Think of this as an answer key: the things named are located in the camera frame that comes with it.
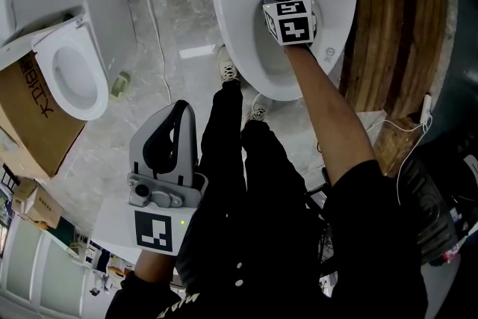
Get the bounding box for person's black trousers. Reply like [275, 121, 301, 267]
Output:
[175, 80, 326, 296]

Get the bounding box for white toilet with tank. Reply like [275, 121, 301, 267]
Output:
[0, 0, 137, 123]

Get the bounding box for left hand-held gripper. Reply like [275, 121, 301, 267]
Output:
[125, 99, 209, 257]

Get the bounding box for white power strip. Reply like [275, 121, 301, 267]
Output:
[420, 93, 434, 124]

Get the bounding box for white smart toilet body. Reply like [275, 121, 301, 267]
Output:
[208, 0, 361, 102]

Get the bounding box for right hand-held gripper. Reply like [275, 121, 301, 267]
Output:
[260, 0, 318, 47]

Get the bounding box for white cable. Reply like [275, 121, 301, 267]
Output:
[395, 115, 434, 206]
[364, 118, 427, 134]
[111, 0, 173, 105]

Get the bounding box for pale green small container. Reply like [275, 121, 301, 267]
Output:
[110, 70, 131, 101]

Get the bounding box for large cardboard box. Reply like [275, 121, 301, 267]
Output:
[0, 50, 87, 180]

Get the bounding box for dark wooden slat board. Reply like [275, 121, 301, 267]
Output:
[338, 0, 449, 114]

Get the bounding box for white sneaker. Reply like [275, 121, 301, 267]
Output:
[242, 93, 273, 123]
[216, 44, 240, 86]

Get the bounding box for small cardboard box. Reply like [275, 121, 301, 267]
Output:
[10, 179, 63, 231]

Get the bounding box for person's black button shirt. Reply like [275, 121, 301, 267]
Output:
[104, 159, 429, 319]

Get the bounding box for person's left forearm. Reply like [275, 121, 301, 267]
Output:
[134, 250, 177, 285]

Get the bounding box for white framed glass partition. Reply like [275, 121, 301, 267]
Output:
[0, 220, 94, 319]

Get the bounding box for black ribbed suitcase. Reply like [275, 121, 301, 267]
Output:
[401, 156, 462, 264]

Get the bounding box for white cabinet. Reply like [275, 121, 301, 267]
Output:
[91, 197, 137, 255]

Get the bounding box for person's right forearm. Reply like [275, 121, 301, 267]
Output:
[284, 43, 377, 187]

